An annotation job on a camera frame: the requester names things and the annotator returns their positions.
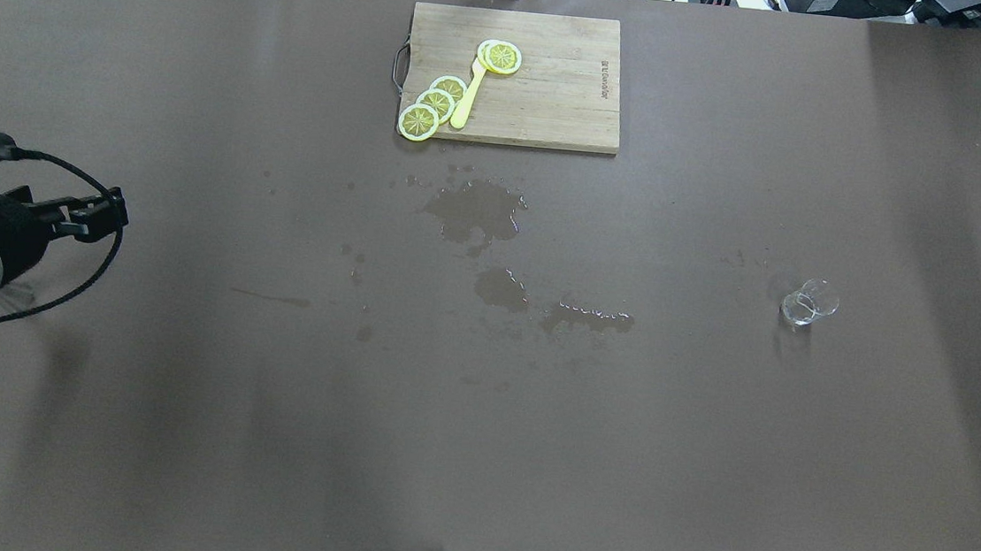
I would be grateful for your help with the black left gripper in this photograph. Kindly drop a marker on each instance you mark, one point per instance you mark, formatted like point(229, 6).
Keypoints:
point(12, 230)

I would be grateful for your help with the clear glass measuring cup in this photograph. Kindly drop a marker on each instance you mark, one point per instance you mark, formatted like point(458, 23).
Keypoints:
point(814, 300)

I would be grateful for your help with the lemon slice outer end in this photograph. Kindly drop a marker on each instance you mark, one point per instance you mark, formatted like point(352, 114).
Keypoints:
point(418, 122)

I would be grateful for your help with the lemon slice middle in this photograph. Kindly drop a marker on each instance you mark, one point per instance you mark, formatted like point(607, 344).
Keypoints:
point(440, 101)

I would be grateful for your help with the lemon slice near spoon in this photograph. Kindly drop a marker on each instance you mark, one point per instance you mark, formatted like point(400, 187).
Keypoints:
point(452, 85)

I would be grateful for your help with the lemon slice on spoon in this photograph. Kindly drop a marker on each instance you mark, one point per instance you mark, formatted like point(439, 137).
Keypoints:
point(501, 57)

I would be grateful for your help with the bamboo cutting board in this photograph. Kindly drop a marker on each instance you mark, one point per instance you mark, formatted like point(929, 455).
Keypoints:
point(565, 95)

